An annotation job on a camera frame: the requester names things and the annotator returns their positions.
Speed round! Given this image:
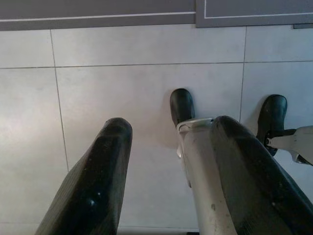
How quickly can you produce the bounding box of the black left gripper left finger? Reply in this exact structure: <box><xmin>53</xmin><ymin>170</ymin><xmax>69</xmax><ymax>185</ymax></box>
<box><xmin>35</xmin><ymin>117</ymin><xmax>133</xmax><ymax>235</ymax></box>

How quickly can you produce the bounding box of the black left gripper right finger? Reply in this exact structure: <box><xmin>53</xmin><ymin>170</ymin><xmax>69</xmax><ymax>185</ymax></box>
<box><xmin>211</xmin><ymin>116</ymin><xmax>313</xmax><ymax>235</ymax></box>

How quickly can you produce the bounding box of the silver robot left leg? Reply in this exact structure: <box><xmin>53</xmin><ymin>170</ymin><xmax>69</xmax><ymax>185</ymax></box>
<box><xmin>176</xmin><ymin>117</ymin><xmax>242</xmax><ymax>235</ymax></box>

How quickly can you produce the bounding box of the silver robot leg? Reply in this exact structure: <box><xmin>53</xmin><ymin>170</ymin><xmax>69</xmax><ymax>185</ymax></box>
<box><xmin>176</xmin><ymin>117</ymin><xmax>242</xmax><ymax>235</ymax></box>
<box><xmin>266</xmin><ymin>126</ymin><xmax>313</xmax><ymax>167</ymax></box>

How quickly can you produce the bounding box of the silver robot right leg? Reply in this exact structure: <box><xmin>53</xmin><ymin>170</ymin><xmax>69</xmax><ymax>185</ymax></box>
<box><xmin>266</xmin><ymin>126</ymin><xmax>313</xmax><ymax>167</ymax></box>

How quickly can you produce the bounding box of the black robot right foot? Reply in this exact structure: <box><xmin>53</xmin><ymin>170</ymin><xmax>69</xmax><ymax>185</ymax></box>
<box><xmin>256</xmin><ymin>94</ymin><xmax>288</xmax><ymax>157</ymax></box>

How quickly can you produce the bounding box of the black robot foot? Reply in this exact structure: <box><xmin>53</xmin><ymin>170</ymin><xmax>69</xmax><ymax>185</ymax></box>
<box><xmin>256</xmin><ymin>94</ymin><xmax>288</xmax><ymax>157</ymax></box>
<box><xmin>170</xmin><ymin>88</ymin><xmax>196</xmax><ymax>129</ymax></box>

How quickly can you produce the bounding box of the black robot left foot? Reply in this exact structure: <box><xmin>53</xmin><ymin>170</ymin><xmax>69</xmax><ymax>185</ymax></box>
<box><xmin>170</xmin><ymin>88</ymin><xmax>196</xmax><ymax>129</ymax></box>

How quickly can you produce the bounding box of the grey cabinet door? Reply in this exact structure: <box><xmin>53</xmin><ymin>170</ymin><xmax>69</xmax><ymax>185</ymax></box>
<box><xmin>0</xmin><ymin>0</ymin><xmax>197</xmax><ymax>32</ymax></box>
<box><xmin>195</xmin><ymin>0</ymin><xmax>313</xmax><ymax>28</ymax></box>

